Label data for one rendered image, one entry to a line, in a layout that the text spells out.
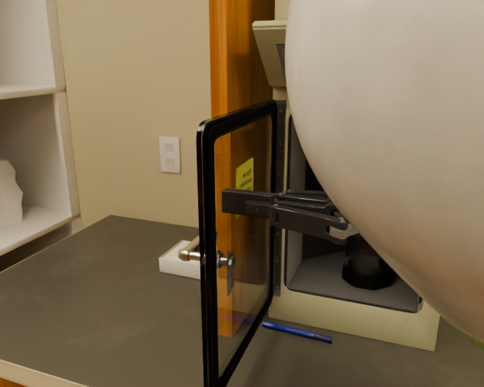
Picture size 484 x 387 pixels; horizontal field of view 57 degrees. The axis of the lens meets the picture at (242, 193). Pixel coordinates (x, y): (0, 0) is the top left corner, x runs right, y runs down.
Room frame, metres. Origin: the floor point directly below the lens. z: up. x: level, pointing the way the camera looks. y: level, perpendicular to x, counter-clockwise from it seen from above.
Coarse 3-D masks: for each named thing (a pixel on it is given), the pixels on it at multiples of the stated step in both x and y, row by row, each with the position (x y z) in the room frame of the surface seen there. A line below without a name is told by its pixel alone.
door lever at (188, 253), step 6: (192, 240) 0.59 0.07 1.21; (198, 240) 0.59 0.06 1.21; (186, 246) 0.57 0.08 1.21; (192, 246) 0.57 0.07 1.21; (198, 246) 0.58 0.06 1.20; (180, 252) 0.56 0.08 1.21; (186, 252) 0.55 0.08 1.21; (192, 252) 0.56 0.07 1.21; (198, 252) 0.56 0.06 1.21; (180, 258) 0.56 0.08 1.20; (186, 258) 0.55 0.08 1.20; (192, 258) 0.55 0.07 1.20; (198, 258) 0.55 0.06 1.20
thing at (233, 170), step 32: (256, 128) 0.68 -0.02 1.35; (224, 160) 0.56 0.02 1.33; (256, 160) 0.69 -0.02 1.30; (224, 224) 0.56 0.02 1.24; (256, 224) 0.69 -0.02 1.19; (256, 256) 0.69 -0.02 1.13; (224, 288) 0.56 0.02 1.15; (256, 288) 0.69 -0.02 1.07; (224, 320) 0.56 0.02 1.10; (224, 352) 0.56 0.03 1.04
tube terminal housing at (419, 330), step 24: (288, 0) 0.80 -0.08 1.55; (288, 120) 0.80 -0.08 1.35; (288, 312) 0.79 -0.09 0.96; (312, 312) 0.78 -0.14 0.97; (336, 312) 0.76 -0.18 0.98; (360, 312) 0.74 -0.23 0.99; (384, 312) 0.73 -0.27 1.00; (432, 312) 0.70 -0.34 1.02; (384, 336) 0.73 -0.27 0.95; (408, 336) 0.71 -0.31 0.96; (432, 336) 0.70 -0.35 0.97
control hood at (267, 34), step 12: (252, 24) 0.70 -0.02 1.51; (264, 24) 0.69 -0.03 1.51; (276, 24) 0.69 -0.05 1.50; (264, 36) 0.70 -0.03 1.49; (276, 36) 0.70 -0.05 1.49; (264, 48) 0.72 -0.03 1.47; (276, 48) 0.72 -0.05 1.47; (264, 60) 0.74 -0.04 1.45; (276, 60) 0.73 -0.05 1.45; (276, 72) 0.75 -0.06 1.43; (276, 84) 0.78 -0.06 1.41
